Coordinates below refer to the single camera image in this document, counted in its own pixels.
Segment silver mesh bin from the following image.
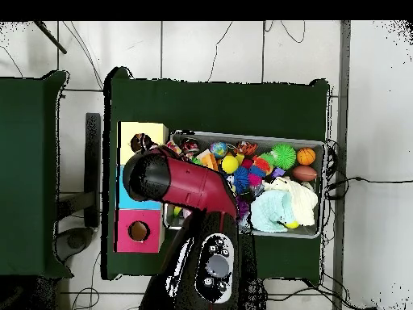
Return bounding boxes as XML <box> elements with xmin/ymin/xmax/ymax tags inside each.
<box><xmin>162</xmin><ymin>129</ymin><xmax>326</xmax><ymax>240</ymax></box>

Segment wooden three-hole box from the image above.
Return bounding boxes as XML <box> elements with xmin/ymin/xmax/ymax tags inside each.
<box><xmin>114</xmin><ymin>120</ymin><xmax>169</xmax><ymax>253</ymax></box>

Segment orange plastic block tray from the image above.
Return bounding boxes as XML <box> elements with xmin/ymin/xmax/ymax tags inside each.
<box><xmin>197</xmin><ymin>149</ymin><xmax>219</xmax><ymax>172</ymax></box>

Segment yellow ball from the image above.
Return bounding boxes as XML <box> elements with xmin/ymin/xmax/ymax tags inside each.
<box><xmin>220</xmin><ymin>155</ymin><xmax>240</xmax><ymax>174</ymax></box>

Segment globe print ball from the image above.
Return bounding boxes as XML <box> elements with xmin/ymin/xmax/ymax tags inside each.
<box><xmin>209</xmin><ymin>140</ymin><xmax>229</xmax><ymax>160</ymax></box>

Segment purple spiky toy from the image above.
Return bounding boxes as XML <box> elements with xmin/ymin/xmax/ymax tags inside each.
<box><xmin>235</xmin><ymin>195</ymin><xmax>251</xmax><ymax>224</ymax></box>

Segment dark green tablecloth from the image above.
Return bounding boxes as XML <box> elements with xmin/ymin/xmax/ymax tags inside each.
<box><xmin>0</xmin><ymin>69</ymin><xmax>73</xmax><ymax>279</ymax></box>
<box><xmin>101</xmin><ymin>66</ymin><xmax>331</xmax><ymax>281</ymax></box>

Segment mint knitted cloth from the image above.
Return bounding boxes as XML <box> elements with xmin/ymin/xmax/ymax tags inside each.
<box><xmin>250</xmin><ymin>189</ymin><xmax>293</xmax><ymax>233</ymax></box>

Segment brown toy football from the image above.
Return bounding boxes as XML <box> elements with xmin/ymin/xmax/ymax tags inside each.
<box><xmin>291</xmin><ymin>165</ymin><xmax>319</xmax><ymax>182</ymax></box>

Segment small orange basketball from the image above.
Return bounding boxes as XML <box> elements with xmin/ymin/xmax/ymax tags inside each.
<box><xmin>295</xmin><ymin>147</ymin><xmax>317</xmax><ymax>166</ymax></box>

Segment cream knitted cloth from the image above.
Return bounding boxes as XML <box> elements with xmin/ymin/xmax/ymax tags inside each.
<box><xmin>262</xmin><ymin>176</ymin><xmax>319</xmax><ymax>228</ymax></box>

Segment black panel stand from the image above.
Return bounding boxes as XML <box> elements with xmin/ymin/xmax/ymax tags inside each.
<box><xmin>84</xmin><ymin>112</ymin><xmax>102</xmax><ymax>228</ymax></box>

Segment gray rounded stand base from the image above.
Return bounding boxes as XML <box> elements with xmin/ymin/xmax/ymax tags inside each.
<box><xmin>54</xmin><ymin>226</ymin><xmax>95</xmax><ymax>263</ymax></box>

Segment black rod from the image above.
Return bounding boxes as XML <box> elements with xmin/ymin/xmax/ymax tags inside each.
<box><xmin>32</xmin><ymin>20</ymin><xmax>68</xmax><ymax>55</ymax></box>

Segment black cable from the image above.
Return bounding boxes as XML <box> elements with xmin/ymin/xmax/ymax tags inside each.
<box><xmin>325</xmin><ymin>175</ymin><xmax>413</xmax><ymax>198</ymax></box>

